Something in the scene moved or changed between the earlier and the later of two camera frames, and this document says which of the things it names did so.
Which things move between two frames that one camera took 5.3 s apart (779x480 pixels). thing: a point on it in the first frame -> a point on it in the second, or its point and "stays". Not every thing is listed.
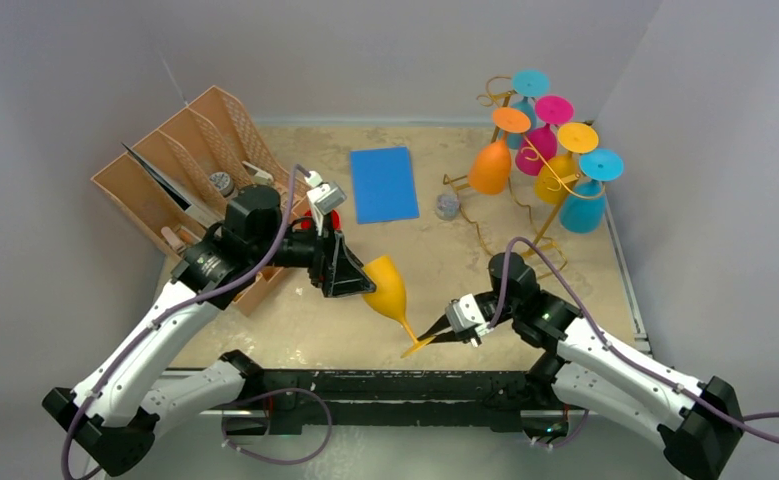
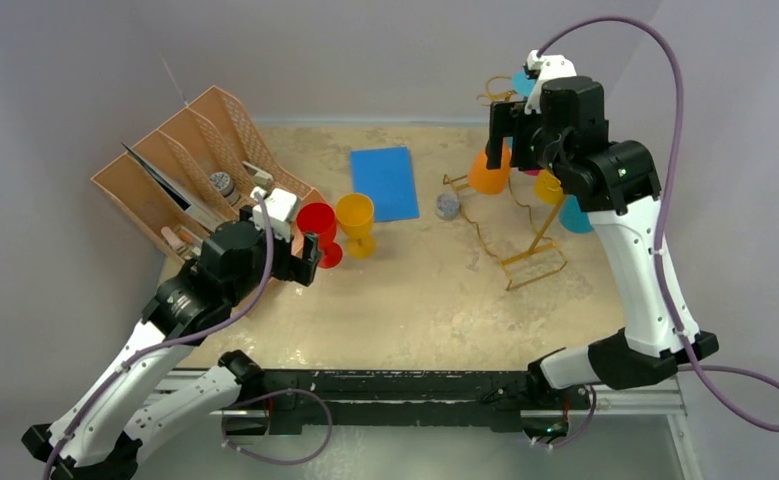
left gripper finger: x=347 y=275 -> x=311 y=257
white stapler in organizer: x=260 y=177 stays
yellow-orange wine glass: x=389 y=295 -> x=354 y=213
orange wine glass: x=491 y=165 stays
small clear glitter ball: x=447 y=206 stays
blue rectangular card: x=384 y=186 stays
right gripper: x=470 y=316 -> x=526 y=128
